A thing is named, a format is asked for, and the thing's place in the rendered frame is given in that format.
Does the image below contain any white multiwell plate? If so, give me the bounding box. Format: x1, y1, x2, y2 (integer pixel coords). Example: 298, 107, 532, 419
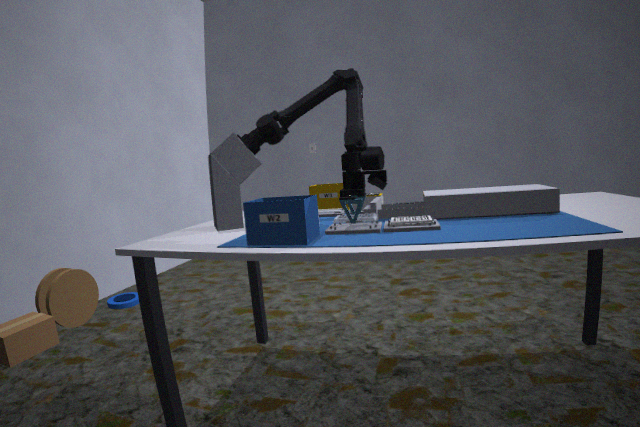
390, 216, 434, 227

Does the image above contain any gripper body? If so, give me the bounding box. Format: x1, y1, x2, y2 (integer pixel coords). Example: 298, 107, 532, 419
339, 170, 366, 200

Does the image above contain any blue flat mat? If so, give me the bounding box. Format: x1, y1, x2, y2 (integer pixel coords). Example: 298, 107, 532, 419
217, 211, 623, 248

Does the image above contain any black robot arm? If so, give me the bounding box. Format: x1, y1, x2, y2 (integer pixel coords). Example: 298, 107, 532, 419
237, 68, 387, 190

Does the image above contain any blue open-top tray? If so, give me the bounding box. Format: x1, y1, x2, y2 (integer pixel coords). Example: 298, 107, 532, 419
243, 195, 320, 245

